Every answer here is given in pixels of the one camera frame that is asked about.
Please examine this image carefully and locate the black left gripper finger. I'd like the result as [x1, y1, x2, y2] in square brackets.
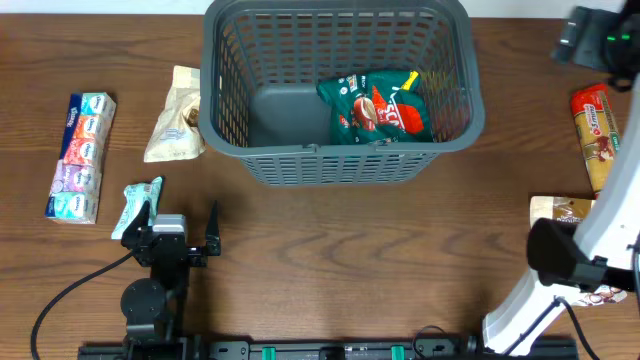
[121, 201, 150, 248]
[205, 201, 221, 256]

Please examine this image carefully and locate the red spaghetti packet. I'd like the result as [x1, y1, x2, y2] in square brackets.
[570, 83, 621, 197]

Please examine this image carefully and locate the brown dried food pouch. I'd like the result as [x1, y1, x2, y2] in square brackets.
[529, 196, 627, 307]

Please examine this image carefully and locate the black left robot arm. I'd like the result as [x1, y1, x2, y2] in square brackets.
[120, 201, 209, 346]

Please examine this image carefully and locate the mint green small packet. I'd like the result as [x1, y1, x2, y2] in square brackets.
[111, 176, 164, 240]

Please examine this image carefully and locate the colourful tissue multipack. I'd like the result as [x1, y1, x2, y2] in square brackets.
[44, 92, 117, 224]

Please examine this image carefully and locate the beige snack pouch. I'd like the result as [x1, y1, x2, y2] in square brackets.
[143, 65, 206, 163]

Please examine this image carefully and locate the grey plastic basket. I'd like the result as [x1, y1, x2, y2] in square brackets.
[199, 0, 485, 186]

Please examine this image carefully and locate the green coffee bag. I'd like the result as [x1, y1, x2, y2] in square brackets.
[316, 70, 433, 145]

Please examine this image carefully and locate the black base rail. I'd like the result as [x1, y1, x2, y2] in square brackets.
[77, 335, 581, 360]

